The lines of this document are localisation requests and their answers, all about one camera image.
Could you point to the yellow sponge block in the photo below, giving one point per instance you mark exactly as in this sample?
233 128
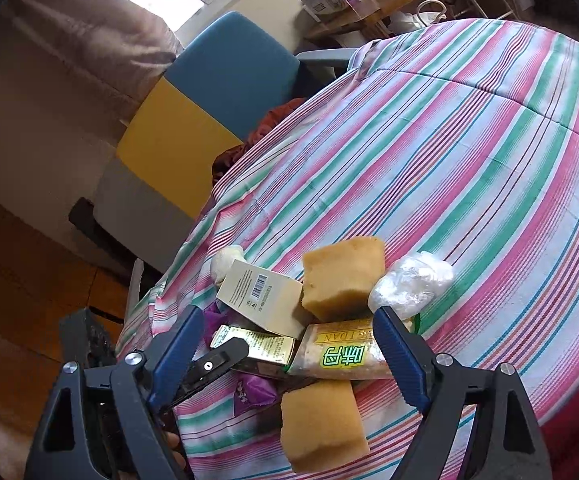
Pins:
319 425
342 280

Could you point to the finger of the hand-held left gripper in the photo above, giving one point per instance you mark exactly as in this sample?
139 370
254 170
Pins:
214 364

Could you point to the person's left hand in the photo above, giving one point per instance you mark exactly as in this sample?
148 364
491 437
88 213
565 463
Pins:
173 452

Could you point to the white crumpled ball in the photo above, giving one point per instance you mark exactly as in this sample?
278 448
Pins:
225 262

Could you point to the yellow packet with green label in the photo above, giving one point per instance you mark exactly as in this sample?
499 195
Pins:
329 355

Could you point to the green gold small box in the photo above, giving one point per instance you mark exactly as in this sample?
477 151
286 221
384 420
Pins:
264 347

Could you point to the clear plastic bag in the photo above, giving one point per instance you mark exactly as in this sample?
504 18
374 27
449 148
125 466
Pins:
409 282

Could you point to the beige curtain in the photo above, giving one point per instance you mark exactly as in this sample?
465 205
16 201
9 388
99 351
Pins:
84 45

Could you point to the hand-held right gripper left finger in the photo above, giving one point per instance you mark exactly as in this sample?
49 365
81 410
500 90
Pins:
174 360

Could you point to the beige cardboard box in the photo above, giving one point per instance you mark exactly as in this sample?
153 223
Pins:
264 300

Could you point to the striped blanket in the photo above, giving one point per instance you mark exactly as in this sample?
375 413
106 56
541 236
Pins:
469 160

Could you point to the purple snack packet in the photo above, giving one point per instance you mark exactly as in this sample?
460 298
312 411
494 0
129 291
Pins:
252 392
215 319

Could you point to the blue yellow grey chair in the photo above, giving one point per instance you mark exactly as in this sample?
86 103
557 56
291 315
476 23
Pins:
194 125

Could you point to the red cloth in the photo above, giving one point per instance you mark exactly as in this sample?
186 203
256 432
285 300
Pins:
264 130

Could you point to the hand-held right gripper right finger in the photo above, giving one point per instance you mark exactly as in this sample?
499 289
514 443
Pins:
399 360

